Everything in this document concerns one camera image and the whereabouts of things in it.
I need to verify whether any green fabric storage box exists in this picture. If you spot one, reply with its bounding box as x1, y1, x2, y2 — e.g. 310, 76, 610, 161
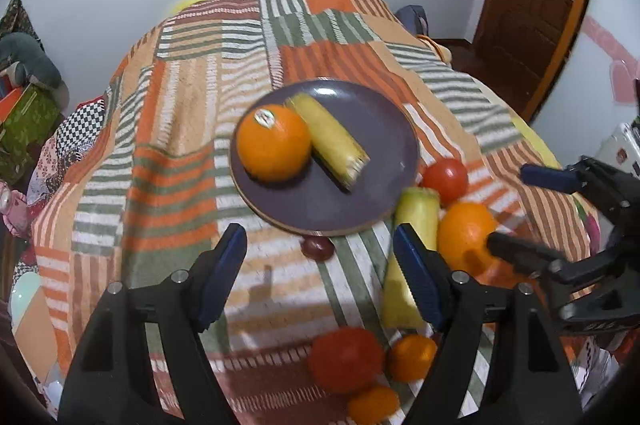
1, 85, 62, 184

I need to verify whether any dark red grape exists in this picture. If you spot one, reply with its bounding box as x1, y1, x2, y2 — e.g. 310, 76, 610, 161
300, 237, 335, 263

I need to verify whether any patchwork striped bedspread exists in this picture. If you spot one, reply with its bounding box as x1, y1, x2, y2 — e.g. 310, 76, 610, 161
8, 0, 601, 425

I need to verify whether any green sugarcane piece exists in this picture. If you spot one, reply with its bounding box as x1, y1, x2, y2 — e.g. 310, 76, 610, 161
382, 186, 442, 329

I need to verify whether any yellow sugarcane piece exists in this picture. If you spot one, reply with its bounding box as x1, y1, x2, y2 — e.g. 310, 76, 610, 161
285, 93, 370, 191

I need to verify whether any pink plush toy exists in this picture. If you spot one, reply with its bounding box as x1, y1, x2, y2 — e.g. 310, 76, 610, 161
0, 181, 30, 239

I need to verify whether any purple plate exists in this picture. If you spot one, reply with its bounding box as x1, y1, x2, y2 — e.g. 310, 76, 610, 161
228, 78, 421, 237

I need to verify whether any red tomato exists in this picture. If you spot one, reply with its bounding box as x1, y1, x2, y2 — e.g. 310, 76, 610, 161
308, 327, 385, 395
420, 158, 469, 206

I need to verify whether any small mandarin orange front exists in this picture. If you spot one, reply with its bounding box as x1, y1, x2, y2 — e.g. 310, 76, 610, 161
347, 385, 400, 425

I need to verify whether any blue backpack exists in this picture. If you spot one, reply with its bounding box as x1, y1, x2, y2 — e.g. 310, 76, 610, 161
395, 4, 428, 37

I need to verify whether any checkered black white cloth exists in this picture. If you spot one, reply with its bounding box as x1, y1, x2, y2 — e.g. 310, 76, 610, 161
54, 96, 105, 157

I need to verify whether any large orange with sticker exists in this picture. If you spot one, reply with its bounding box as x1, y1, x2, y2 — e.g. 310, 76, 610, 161
235, 104, 311, 183

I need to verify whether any small mandarin orange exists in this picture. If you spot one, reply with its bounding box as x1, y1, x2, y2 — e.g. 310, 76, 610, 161
347, 385, 400, 425
386, 334, 437, 383

